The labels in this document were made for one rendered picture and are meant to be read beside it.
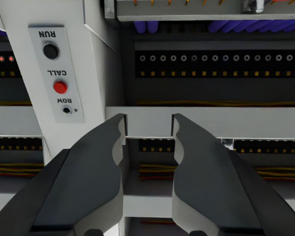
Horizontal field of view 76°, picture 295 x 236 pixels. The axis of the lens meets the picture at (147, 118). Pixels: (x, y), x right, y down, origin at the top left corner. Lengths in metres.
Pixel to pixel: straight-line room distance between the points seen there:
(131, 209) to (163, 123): 0.21
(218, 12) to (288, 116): 0.17
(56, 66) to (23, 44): 0.04
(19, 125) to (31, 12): 0.16
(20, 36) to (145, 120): 0.18
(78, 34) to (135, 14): 0.08
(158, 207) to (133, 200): 0.05
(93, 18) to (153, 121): 0.15
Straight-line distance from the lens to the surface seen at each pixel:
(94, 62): 0.24
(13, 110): 0.34
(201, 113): 0.28
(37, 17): 0.26
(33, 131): 0.33
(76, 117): 0.28
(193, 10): 0.27
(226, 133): 0.29
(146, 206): 0.41
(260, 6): 0.26
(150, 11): 0.27
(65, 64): 0.25
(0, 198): 0.51
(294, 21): 0.37
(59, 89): 0.26
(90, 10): 0.23
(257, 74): 0.44
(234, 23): 0.33
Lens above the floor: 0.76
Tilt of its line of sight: 31 degrees up
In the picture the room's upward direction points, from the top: 179 degrees clockwise
